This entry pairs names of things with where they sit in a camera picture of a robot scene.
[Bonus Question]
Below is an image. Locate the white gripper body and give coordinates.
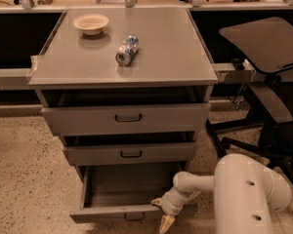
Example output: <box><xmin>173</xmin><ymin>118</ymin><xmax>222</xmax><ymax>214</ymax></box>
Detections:
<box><xmin>160</xmin><ymin>188</ymin><xmax>188</xmax><ymax>215</ymax></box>

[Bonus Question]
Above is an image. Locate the grey bottom drawer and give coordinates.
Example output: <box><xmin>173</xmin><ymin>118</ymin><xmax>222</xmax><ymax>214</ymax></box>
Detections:
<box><xmin>68</xmin><ymin>161</ymin><xmax>198</xmax><ymax>225</ymax></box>

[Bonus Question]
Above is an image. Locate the grey drawer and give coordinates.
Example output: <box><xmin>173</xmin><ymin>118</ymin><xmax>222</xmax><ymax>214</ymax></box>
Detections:
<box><xmin>63</xmin><ymin>142</ymin><xmax>196</xmax><ymax>166</ymax></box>
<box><xmin>42</xmin><ymin>103</ymin><xmax>210</xmax><ymax>137</ymax></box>
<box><xmin>68</xmin><ymin>161</ymin><xmax>198</xmax><ymax>225</ymax></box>

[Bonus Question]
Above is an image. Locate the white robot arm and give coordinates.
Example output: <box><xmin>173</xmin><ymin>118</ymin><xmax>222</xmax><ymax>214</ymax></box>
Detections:
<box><xmin>151</xmin><ymin>154</ymin><xmax>292</xmax><ymax>234</ymax></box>

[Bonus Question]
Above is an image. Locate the grey middle drawer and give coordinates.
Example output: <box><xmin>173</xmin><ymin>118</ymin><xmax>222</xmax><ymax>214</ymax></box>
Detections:
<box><xmin>63</xmin><ymin>142</ymin><xmax>196</xmax><ymax>166</ymax></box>

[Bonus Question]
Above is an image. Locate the grey drawer cabinet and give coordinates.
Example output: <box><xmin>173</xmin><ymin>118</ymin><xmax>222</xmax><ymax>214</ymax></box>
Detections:
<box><xmin>27</xmin><ymin>6</ymin><xmax>219</xmax><ymax>180</ymax></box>

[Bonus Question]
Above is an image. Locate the grey top drawer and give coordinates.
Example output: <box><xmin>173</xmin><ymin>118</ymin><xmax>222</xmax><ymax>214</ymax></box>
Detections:
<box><xmin>42</xmin><ymin>103</ymin><xmax>210</xmax><ymax>137</ymax></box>

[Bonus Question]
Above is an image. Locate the blue white soda can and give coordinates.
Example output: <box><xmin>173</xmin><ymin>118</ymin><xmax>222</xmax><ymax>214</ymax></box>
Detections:
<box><xmin>115</xmin><ymin>35</ymin><xmax>139</xmax><ymax>66</ymax></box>

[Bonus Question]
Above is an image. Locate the black office chair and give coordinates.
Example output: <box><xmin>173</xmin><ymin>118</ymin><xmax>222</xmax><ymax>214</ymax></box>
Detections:
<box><xmin>206</xmin><ymin>17</ymin><xmax>293</xmax><ymax>184</ymax></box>

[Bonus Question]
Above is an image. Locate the beige paper bowl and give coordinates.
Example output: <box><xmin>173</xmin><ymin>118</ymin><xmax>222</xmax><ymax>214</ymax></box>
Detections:
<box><xmin>73</xmin><ymin>14</ymin><xmax>109</xmax><ymax>36</ymax></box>

